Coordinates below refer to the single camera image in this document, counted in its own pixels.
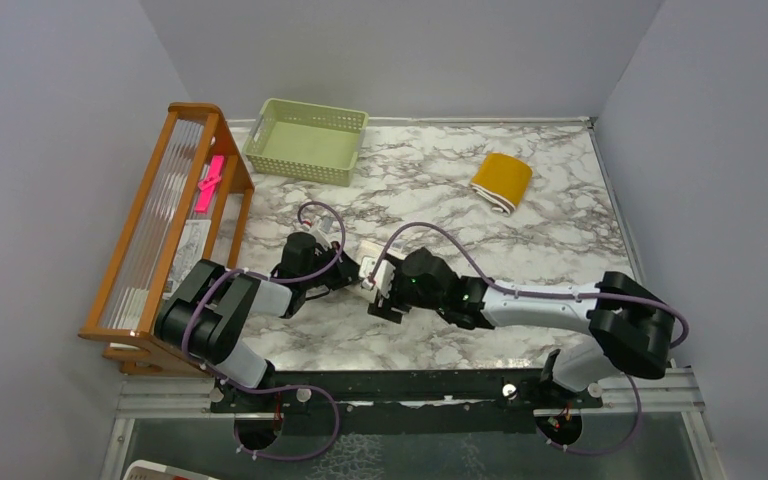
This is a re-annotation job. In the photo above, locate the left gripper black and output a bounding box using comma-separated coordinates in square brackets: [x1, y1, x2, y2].
[302, 240, 361, 291]

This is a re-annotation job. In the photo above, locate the green plastic basket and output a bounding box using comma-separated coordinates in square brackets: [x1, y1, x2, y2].
[242, 98, 369, 187]

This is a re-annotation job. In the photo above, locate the yellow towel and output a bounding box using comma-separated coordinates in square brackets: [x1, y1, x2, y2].
[469, 152, 533, 215]

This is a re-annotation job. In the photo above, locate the white towel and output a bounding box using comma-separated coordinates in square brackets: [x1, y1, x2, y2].
[357, 240, 386, 290]

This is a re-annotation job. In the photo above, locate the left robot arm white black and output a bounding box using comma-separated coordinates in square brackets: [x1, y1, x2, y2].
[153, 232, 360, 411]

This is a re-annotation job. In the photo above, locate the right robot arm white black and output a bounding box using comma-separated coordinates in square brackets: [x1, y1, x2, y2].
[360, 248, 675, 407]

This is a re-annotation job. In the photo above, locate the pink plastic clip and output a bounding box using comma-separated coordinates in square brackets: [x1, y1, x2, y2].
[193, 155, 225, 214]

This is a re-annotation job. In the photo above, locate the wooden rack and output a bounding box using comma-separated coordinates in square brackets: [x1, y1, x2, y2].
[78, 102, 255, 378]

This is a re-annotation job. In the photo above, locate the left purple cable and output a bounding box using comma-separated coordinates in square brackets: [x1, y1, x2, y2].
[181, 201, 347, 462]

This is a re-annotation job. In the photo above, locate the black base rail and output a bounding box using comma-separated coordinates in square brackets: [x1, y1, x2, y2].
[210, 368, 602, 436]

